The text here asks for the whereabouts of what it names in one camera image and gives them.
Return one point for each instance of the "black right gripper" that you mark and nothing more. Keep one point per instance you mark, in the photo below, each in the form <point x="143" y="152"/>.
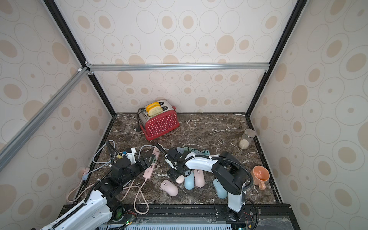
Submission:
<point x="173" y="162"/>

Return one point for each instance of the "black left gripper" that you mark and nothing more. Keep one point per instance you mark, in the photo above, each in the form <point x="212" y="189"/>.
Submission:
<point x="146" y="162"/>

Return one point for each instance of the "pink mouse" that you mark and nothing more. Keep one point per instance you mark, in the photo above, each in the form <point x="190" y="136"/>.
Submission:
<point x="169" y="188"/>
<point x="180" y="179"/>
<point x="199" y="178"/>

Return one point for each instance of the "pink power strip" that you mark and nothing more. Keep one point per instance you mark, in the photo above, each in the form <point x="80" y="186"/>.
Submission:
<point x="153" y="159"/>

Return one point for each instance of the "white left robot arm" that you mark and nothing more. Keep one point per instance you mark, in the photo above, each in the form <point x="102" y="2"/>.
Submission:
<point x="101" y="204"/>

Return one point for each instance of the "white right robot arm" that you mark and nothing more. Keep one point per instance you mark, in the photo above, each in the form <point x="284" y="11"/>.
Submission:
<point x="231" y="174"/>

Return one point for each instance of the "blue mouse middle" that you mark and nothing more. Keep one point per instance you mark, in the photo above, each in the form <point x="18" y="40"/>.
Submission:
<point x="189" y="180"/>

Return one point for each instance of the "blue mouse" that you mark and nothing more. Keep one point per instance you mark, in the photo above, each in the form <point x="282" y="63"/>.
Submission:
<point x="189" y="180"/>
<point x="220" y="190"/>

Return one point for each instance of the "blue mouse far right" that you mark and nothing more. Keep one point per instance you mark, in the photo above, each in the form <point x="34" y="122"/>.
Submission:
<point x="220" y="190"/>

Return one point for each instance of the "light blue power strip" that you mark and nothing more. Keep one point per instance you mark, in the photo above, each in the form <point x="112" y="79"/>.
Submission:
<point x="187" y="150"/>

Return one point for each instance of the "red polka dot toaster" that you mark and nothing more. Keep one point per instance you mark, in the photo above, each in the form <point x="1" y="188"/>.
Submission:
<point x="159" y="125"/>

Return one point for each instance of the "yellow toast slice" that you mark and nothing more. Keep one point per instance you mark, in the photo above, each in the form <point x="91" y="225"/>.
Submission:
<point x="154" y="109"/>

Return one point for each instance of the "glass jar with powder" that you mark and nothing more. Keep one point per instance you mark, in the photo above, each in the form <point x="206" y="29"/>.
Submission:
<point x="247" y="138"/>

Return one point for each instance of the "orange ceramic mug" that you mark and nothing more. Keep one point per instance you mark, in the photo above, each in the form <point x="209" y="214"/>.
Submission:
<point x="260" y="176"/>

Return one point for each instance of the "silver back frame bar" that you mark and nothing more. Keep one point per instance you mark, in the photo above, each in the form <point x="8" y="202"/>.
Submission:
<point x="179" y="67"/>

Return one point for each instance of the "silver frame bar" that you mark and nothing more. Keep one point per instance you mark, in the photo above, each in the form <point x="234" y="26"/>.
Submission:
<point x="19" y="140"/>
<point x="179" y="67"/>

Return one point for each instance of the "black front rail base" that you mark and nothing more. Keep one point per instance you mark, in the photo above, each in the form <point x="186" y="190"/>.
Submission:
<point x="182" y="217"/>

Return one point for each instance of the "silver left frame bar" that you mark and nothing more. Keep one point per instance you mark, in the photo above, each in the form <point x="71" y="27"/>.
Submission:
<point x="19" y="140"/>

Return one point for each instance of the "black corner frame post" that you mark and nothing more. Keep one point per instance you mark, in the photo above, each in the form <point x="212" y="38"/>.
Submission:
<point x="61" y="23"/>

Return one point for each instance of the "black right frame post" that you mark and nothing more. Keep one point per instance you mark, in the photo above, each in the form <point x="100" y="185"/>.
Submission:
<point x="292" y="21"/>

